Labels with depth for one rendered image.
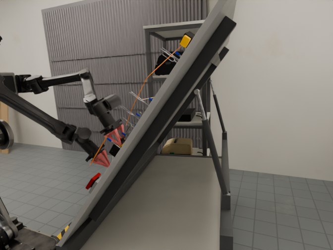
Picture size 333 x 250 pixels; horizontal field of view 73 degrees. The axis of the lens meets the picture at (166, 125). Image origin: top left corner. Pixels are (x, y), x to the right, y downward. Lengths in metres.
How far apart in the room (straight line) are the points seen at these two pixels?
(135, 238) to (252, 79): 2.72
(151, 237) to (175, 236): 0.10
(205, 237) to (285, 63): 2.68
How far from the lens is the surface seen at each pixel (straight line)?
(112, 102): 1.03
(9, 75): 1.78
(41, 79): 1.65
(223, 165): 1.22
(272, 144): 3.49
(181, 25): 1.89
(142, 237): 1.07
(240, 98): 3.37
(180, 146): 2.04
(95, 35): 4.31
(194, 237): 1.06
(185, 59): 0.60
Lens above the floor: 1.47
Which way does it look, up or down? 13 degrees down
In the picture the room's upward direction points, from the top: 3 degrees counter-clockwise
